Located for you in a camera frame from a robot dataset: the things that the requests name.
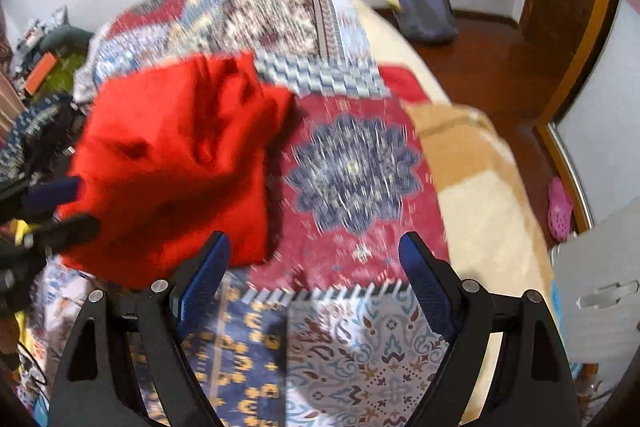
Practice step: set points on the white door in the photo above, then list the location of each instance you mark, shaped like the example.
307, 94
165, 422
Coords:
610, 107

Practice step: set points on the dark blue patterned cloth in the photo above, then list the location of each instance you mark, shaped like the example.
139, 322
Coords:
30, 127

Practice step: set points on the wooden door frame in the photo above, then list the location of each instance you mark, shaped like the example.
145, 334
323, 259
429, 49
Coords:
565, 7

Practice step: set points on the pink clog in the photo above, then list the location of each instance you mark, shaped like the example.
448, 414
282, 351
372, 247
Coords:
559, 207

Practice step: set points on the red jacket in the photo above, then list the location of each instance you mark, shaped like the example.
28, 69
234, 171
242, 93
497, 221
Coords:
175, 167

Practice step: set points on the orange box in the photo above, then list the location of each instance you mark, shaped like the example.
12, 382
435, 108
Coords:
40, 74

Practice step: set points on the grey backpack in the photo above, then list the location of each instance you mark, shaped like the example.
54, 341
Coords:
425, 7

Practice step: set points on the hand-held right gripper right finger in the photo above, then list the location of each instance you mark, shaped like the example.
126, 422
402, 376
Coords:
425, 287

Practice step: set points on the patchwork quilt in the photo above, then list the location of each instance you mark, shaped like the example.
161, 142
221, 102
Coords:
350, 167

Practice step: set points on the beige blanket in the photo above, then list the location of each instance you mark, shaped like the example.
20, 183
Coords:
480, 217

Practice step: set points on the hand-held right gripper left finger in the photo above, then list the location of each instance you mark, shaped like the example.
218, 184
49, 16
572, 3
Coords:
202, 282

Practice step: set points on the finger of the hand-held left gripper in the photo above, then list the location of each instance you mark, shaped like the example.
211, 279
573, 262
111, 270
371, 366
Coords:
72, 229
55, 194

